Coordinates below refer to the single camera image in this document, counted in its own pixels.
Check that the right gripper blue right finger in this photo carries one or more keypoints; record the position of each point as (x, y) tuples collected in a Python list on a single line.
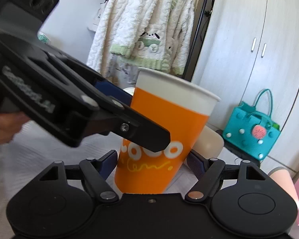
[(208, 172)]

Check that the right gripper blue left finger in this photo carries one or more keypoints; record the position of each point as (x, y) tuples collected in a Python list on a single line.
[(95, 172)]

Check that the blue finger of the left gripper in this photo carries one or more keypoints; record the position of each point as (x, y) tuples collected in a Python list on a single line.
[(109, 89), (137, 129)]

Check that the orange coco paper cup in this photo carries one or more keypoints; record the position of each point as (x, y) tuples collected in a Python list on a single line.
[(148, 162)]

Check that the white green-print paper cup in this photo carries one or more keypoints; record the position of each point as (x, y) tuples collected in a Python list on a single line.
[(130, 90)]

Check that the brown taupe plastic cup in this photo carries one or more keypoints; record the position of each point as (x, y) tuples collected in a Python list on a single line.
[(209, 144)]

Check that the pink plastic cup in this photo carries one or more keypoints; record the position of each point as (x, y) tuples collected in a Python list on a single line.
[(283, 178)]

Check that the left hand with ring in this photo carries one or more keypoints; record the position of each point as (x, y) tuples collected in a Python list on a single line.
[(11, 124)]

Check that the teal felt handbag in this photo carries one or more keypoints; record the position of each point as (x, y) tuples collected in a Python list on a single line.
[(252, 131)]

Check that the white green-trim fleece jacket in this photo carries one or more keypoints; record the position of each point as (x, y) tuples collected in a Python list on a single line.
[(155, 34)]

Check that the white patterned tablecloth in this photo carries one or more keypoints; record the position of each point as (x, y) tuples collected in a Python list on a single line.
[(43, 197)]

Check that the black clothes rack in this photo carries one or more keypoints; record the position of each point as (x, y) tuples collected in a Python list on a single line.
[(202, 16)]

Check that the grey three-door wardrobe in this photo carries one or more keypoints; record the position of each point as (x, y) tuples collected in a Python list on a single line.
[(251, 54)]

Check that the white cable-knit fleece robe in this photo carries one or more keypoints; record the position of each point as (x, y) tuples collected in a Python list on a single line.
[(99, 58)]

